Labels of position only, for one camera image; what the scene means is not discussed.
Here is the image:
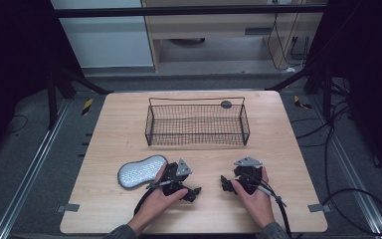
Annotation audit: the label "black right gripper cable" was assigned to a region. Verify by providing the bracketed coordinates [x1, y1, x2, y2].
[244, 172, 293, 239]

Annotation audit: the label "grey oval sponge pad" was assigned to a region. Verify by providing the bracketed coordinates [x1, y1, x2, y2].
[116, 153, 169, 190]

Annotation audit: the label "black curtain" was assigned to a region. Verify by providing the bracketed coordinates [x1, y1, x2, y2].
[306, 0, 382, 185]
[0, 0, 83, 167]

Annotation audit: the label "black horizontal frame bar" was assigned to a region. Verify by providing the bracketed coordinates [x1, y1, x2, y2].
[50, 3, 328, 19]

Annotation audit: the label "aluminium floor rail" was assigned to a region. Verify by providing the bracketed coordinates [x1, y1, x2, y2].
[0, 99, 72, 239]
[307, 94, 382, 239]

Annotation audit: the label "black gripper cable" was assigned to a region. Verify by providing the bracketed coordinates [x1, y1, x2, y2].
[132, 179, 174, 217]
[244, 172, 293, 239]

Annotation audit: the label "black wire mesh basket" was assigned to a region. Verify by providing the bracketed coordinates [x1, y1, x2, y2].
[144, 96, 251, 147]

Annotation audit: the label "black metal stand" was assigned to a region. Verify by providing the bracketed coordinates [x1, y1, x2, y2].
[266, 59, 351, 123]
[45, 66, 113, 131]

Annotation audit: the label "black yellow striped tape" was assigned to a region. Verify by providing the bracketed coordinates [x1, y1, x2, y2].
[81, 98, 95, 117]
[292, 95, 313, 111]

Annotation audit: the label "thin black floor cable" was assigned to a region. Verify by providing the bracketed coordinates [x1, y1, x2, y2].
[4, 114, 30, 135]

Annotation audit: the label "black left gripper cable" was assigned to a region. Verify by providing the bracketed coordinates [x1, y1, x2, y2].
[132, 179, 174, 217]

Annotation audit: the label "black hanging desk cables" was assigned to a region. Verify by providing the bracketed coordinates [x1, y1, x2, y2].
[266, 12, 312, 73]

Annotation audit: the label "white cabinet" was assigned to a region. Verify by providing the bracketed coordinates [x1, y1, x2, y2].
[49, 0, 155, 70]

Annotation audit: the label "person's left hand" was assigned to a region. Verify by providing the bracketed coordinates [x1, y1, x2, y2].
[127, 164, 189, 235]

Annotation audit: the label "grey table bracket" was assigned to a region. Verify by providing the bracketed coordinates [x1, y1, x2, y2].
[56, 202, 81, 214]
[306, 202, 331, 214]

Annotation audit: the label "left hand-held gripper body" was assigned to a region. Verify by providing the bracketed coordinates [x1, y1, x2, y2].
[160, 158, 194, 197]

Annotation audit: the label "person's right hand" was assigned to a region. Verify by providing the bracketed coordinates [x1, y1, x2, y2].
[231, 166, 277, 231]

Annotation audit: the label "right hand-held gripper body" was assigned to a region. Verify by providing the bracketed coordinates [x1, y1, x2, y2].
[233, 156, 265, 196]

